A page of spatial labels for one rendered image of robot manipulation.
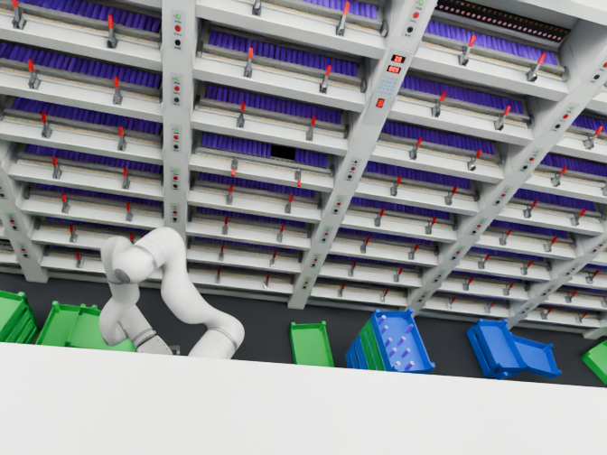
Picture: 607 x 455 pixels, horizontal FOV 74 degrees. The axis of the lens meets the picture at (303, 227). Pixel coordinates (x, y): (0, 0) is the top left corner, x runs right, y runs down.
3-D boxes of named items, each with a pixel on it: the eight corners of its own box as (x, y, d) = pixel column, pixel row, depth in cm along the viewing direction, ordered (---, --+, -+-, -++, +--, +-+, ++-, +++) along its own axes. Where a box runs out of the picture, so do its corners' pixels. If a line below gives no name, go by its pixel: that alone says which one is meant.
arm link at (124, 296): (93, 297, 126) (111, 354, 145) (140, 273, 136) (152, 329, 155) (79, 282, 131) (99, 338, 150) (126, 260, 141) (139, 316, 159)
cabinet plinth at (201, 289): (409, 315, 255) (413, 311, 252) (30, 274, 213) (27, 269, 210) (404, 293, 266) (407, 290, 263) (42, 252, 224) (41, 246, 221)
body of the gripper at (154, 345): (157, 334, 156) (174, 357, 153) (133, 350, 151) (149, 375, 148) (157, 329, 150) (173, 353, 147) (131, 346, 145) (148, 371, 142)
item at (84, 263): (165, 281, 217) (163, 273, 205) (42, 268, 205) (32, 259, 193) (172, 246, 225) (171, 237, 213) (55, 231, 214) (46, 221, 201)
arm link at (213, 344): (236, 367, 150) (244, 331, 134) (206, 410, 136) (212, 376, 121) (209, 351, 152) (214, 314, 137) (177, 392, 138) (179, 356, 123)
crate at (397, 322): (427, 374, 183) (435, 366, 177) (387, 376, 177) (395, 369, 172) (406, 316, 203) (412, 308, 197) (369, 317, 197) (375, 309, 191)
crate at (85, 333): (140, 325, 208) (144, 318, 203) (130, 362, 194) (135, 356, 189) (79, 311, 197) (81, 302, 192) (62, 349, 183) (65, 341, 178)
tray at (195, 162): (331, 192, 175) (337, 181, 167) (188, 170, 163) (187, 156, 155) (331, 154, 183) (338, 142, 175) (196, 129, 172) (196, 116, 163)
